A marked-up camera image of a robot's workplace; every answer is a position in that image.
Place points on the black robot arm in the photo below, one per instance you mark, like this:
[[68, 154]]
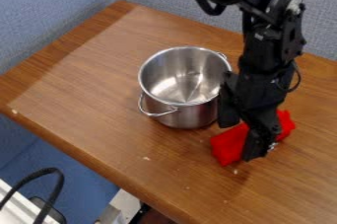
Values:
[[273, 38]]

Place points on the white device with black part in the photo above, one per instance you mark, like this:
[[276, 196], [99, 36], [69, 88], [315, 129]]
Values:
[[22, 211]]

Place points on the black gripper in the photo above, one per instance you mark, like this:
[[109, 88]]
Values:
[[251, 95]]

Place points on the red rectangular block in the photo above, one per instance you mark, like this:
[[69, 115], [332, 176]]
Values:
[[228, 143]]

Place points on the stainless steel pot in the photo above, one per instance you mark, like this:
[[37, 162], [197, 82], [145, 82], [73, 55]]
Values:
[[180, 80]]

